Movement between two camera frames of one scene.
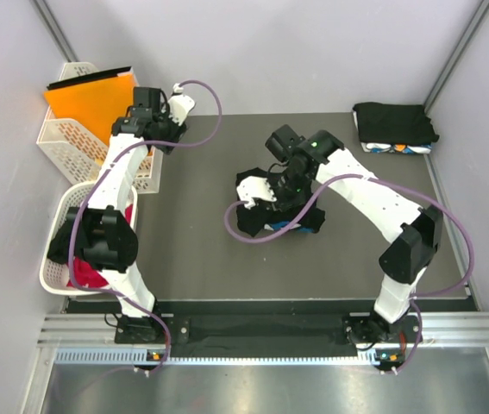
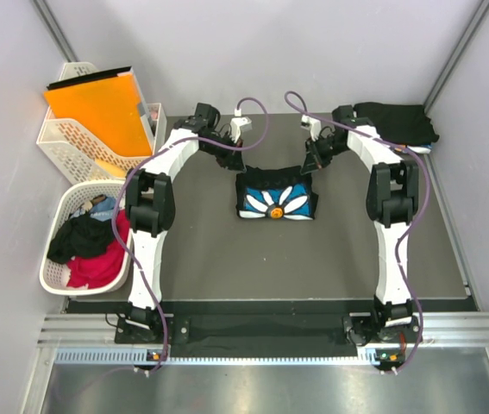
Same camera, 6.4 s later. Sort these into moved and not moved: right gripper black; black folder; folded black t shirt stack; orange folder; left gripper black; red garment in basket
Moved: left gripper black; right gripper black
Not moved: orange folder; red garment in basket; black folder; folded black t shirt stack
